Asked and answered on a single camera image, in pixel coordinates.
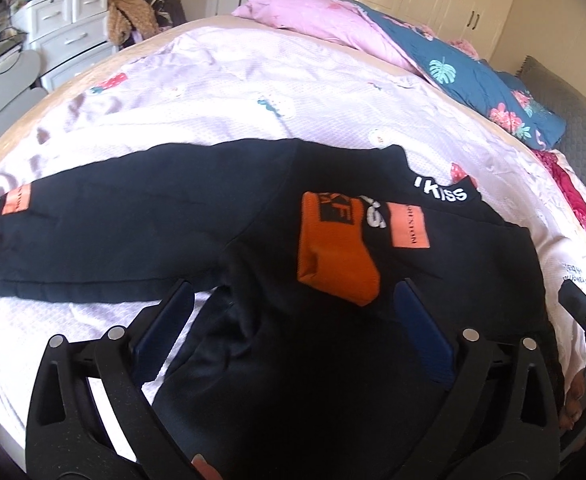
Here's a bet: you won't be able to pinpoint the black cables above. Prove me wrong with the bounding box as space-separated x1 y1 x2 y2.
0 24 30 63

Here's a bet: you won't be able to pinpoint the grey desk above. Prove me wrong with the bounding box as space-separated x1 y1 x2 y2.
0 50 48 161

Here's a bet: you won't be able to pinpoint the brown plush cloth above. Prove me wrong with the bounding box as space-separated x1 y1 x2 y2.
107 0 158 47

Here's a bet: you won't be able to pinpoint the black sweatshirt with orange patches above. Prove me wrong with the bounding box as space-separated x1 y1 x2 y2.
0 137 574 480

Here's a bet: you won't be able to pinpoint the blue floral quilt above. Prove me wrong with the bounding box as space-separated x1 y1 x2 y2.
358 0 568 148

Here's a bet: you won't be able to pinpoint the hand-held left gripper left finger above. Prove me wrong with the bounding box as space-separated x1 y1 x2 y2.
25 280 208 480

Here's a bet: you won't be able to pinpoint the pink quilt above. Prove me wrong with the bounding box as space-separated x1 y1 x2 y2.
232 0 424 81

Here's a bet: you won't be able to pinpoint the person's right hand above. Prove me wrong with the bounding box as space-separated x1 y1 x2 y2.
559 360 586 435

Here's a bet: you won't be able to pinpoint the red floral cloth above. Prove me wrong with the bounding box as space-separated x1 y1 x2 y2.
530 147 586 236

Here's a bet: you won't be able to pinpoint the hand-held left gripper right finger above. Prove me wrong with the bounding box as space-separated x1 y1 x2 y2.
388 280 561 480

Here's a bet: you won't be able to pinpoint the person's left hand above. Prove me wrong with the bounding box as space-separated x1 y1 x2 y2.
190 452 224 480

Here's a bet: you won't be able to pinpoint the white drawer cabinet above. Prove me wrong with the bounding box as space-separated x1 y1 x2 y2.
10 0 118 93

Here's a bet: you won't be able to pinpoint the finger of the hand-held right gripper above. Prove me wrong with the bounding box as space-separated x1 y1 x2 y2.
559 278 586 353

